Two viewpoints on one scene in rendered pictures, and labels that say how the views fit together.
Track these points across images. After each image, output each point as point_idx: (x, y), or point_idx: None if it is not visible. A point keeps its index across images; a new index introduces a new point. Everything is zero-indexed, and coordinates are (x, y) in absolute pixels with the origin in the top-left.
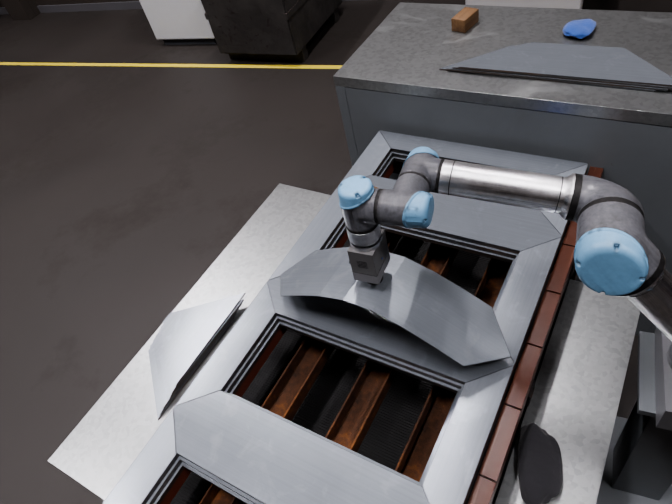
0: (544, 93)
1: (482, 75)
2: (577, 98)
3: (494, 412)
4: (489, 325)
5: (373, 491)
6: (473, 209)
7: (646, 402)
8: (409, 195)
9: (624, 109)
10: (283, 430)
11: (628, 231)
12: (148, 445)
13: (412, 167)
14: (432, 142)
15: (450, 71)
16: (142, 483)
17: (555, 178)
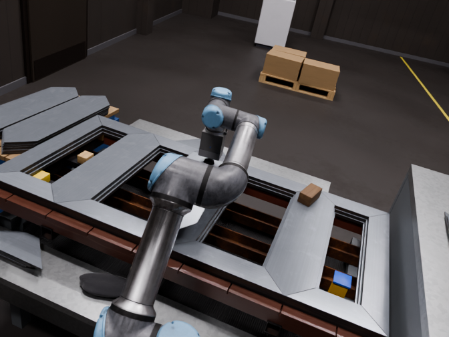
0: (433, 265)
1: (446, 234)
2: (433, 285)
3: (127, 231)
4: (182, 220)
5: (92, 184)
6: (307, 250)
7: None
8: (215, 105)
9: (427, 314)
10: (133, 160)
11: (177, 163)
12: (133, 127)
13: (242, 111)
14: (384, 239)
15: (444, 217)
16: (115, 126)
17: (238, 159)
